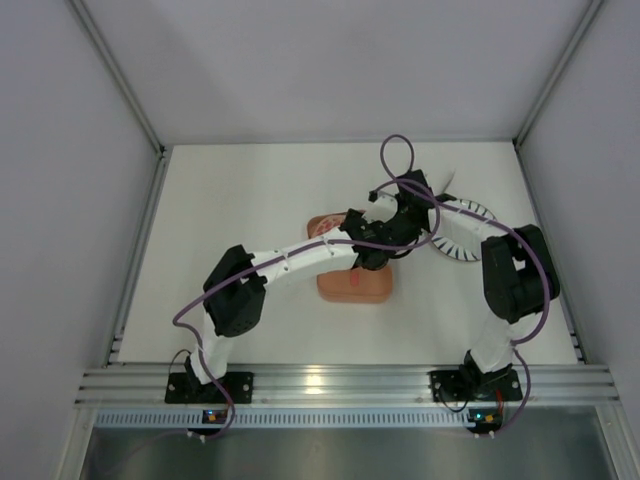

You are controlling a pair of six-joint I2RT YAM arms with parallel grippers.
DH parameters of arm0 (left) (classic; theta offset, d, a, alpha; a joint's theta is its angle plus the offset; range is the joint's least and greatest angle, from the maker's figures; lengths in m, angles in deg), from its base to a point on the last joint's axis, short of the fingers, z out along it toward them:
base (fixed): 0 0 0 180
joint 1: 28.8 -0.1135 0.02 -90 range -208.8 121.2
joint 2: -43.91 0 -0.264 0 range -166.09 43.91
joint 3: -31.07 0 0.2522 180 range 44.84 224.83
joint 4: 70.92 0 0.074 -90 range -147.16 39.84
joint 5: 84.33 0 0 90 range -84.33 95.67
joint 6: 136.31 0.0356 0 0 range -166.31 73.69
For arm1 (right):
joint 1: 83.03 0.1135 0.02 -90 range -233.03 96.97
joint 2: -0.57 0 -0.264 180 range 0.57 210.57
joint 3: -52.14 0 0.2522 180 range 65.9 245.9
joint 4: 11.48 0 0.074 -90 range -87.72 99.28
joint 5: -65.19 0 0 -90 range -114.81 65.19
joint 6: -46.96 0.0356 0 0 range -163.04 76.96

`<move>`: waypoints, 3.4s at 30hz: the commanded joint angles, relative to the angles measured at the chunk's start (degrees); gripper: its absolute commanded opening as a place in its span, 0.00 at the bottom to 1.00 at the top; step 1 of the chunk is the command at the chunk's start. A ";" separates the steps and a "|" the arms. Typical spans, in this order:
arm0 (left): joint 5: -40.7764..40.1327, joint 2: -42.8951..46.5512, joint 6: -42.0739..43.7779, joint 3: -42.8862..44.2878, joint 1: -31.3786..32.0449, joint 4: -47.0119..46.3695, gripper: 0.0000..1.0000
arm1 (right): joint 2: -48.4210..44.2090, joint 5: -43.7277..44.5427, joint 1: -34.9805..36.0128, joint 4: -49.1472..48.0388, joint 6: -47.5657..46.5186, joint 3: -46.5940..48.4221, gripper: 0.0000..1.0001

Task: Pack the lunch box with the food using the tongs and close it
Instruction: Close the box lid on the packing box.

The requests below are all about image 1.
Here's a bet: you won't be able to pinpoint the pink box lid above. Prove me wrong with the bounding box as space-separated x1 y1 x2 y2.
316 266 393 294
306 212 346 239

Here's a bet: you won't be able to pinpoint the striped round plate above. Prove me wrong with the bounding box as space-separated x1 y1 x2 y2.
432 199 498 262

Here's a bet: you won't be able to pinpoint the pink lunch box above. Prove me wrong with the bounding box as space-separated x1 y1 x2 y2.
319 291 391 304

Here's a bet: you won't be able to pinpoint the metal tongs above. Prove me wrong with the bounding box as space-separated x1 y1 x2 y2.
433 170 456 195

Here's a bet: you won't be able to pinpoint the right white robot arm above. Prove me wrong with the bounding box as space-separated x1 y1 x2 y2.
394 170 560 384

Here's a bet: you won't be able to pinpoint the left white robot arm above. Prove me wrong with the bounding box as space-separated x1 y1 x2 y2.
185 191 434 392

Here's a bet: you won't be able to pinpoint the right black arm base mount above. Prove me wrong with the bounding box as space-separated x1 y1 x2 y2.
429 366 524 403

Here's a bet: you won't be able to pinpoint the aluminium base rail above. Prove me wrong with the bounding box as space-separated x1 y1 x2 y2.
74 364 619 408

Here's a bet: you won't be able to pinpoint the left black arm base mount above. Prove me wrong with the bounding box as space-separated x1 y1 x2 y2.
164 372 254 405

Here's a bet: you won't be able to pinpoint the grey slotted cable duct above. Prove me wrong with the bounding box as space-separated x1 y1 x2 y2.
94 407 472 429

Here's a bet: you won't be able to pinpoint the left aluminium frame post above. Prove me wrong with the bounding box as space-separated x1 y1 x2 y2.
67 0 167 157

